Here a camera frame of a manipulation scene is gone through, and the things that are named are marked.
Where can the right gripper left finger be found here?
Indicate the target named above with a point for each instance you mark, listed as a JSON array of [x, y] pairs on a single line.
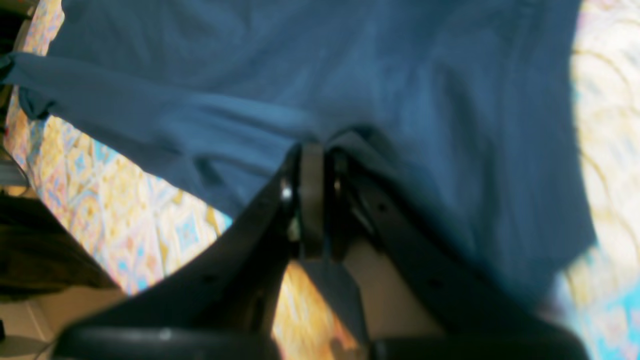
[[221, 305]]

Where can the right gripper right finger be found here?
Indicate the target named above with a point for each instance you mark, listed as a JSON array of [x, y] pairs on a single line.
[[416, 299]]

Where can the dark navy t-shirt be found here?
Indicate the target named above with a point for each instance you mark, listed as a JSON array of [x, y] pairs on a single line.
[[460, 108]]

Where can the patterned colourful tablecloth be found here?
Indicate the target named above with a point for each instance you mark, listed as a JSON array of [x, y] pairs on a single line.
[[142, 229]]

